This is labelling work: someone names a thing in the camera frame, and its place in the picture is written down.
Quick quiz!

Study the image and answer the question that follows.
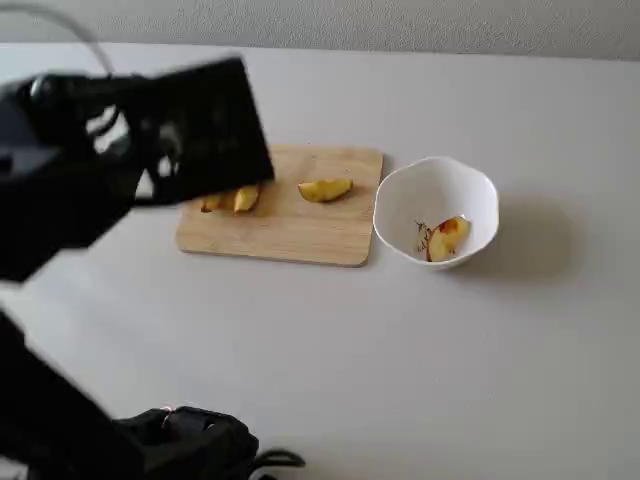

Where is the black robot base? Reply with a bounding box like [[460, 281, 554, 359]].
[[114, 407, 261, 480]]

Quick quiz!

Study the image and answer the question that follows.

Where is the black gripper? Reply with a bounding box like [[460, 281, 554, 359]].
[[129, 57, 276, 205]]

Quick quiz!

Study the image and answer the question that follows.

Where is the yellow apple slice red skin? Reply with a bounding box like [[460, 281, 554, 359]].
[[233, 182, 262, 216], [297, 178, 354, 204], [199, 189, 236, 214], [424, 214, 472, 264]]

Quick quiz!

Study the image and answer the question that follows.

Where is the light wooden cutting board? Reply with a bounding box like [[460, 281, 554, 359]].
[[174, 144, 385, 269]]

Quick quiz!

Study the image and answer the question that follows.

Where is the grey arched cable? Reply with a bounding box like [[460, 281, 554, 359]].
[[0, 2, 117, 79]]

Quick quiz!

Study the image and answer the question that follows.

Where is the white ceramic bowl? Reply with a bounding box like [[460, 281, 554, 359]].
[[373, 155, 500, 271]]

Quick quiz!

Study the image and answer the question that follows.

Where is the thin dark apple scrap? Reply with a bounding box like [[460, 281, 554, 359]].
[[412, 219, 433, 254]]

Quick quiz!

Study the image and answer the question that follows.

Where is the black cable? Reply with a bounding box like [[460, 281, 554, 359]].
[[252, 448, 307, 480]]

